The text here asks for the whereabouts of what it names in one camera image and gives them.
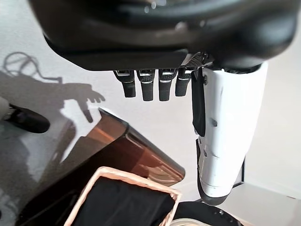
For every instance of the brown acrylic stand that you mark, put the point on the brown acrylic stand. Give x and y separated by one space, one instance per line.
117 150

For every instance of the white counter cabinet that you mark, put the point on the white counter cabinet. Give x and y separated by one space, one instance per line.
270 207

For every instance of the black object at left edge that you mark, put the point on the black object at left edge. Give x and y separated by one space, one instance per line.
30 121

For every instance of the black white robot left hand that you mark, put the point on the black white robot left hand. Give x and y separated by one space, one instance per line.
141 35

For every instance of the long black garment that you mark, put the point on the long black garment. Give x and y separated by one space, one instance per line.
122 204

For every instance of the rectangular wicker laundry basket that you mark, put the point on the rectangular wicker laundry basket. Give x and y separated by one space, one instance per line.
141 182

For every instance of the round glass washer door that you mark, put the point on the round glass washer door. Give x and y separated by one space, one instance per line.
200 212

